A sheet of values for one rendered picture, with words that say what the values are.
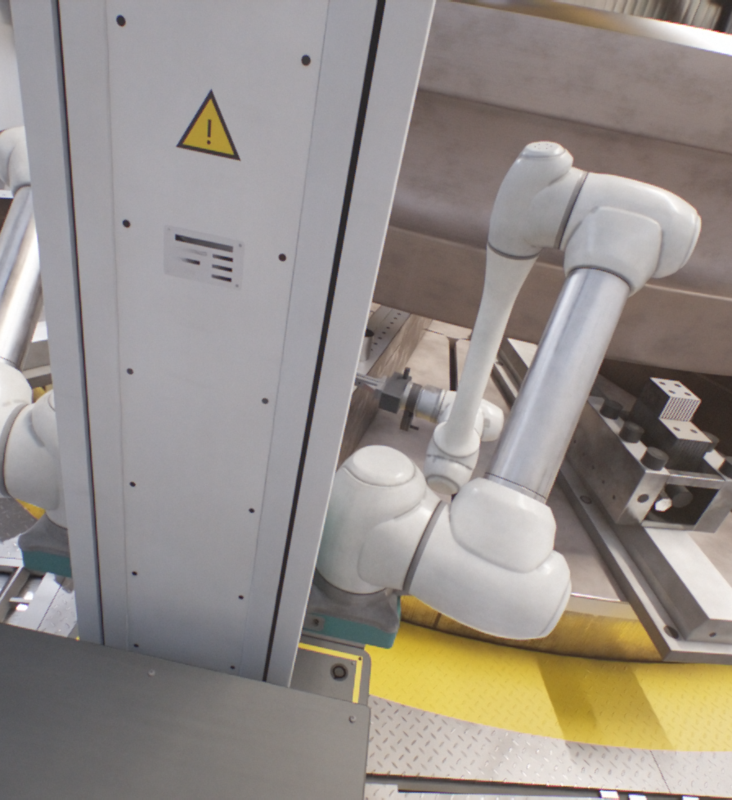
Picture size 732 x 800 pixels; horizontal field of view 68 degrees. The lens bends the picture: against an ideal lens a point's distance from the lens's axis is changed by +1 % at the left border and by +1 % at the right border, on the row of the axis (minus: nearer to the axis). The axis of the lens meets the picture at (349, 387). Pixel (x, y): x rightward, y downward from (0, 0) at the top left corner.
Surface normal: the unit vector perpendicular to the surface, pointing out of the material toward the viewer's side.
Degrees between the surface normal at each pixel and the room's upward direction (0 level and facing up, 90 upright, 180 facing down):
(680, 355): 90
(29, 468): 80
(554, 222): 102
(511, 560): 47
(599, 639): 90
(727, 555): 0
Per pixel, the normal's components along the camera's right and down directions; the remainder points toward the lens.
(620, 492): -0.98, -0.12
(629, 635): 0.05, 0.51
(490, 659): 0.18, -0.85
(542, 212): -0.59, 0.44
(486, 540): -0.23, -0.29
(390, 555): -0.33, 0.28
